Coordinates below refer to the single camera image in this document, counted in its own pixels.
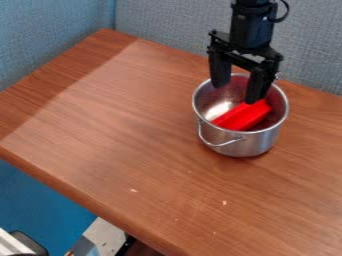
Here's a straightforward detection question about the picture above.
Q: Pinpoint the red plastic block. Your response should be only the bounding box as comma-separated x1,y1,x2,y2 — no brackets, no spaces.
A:
211,99,273,131

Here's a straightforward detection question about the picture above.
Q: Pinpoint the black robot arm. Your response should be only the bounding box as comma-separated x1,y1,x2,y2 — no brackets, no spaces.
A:
207,0,290,104

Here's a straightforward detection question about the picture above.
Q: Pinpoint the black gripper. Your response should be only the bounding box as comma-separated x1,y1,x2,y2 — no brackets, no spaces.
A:
207,3,285,104

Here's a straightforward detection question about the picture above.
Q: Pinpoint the black white object bottom left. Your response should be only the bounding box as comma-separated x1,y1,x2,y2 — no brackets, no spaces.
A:
0,228,50,256

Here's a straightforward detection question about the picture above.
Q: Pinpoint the white grey object under table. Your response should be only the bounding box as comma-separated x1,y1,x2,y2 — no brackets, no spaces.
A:
67,218,126,256

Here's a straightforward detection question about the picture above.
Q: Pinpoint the stainless steel pot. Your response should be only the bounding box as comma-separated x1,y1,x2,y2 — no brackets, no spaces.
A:
193,73,290,157

